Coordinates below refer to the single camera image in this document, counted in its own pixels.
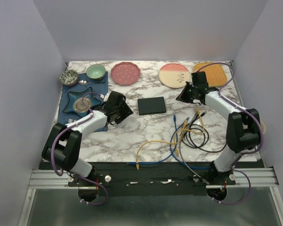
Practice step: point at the patterned small bowl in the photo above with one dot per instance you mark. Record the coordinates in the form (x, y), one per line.
(69, 78)

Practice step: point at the silver spoon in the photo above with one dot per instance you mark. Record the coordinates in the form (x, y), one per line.
(82, 82)

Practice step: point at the black network switch box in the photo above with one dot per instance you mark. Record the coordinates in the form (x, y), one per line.
(151, 105)

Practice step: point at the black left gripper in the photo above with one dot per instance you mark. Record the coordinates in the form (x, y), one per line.
(127, 112)

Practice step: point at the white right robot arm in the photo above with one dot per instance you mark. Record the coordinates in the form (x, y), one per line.
(244, 131)

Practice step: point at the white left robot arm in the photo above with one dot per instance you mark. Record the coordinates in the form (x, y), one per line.
(62, 147)

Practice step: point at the small round saucer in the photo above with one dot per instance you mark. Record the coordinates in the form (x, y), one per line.
(82, 105)

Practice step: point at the cream and pink plate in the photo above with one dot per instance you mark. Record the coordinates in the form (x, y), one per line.
(174, 75)

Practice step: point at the floral paper cup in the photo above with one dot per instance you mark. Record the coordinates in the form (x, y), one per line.
(263, 127)

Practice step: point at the blue cloth placemat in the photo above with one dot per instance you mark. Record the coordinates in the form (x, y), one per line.
(97, 88)

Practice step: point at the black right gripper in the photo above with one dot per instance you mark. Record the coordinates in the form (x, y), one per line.
(182, 97)

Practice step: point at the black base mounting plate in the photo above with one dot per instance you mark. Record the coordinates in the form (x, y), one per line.
(162, 179)

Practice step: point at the blue star shaped dish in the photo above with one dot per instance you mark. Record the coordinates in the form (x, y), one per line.
(69, 97)

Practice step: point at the pink dotted plate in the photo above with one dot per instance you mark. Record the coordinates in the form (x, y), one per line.
(125, 73)

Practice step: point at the green ceramic bowl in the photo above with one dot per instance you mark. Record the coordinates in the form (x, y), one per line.
(96, 71)

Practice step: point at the orange woven square tray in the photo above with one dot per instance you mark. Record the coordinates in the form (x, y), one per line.
(215, 74)

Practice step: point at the aluminium frame rail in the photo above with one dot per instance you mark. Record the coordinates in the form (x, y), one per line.
(259, 177)

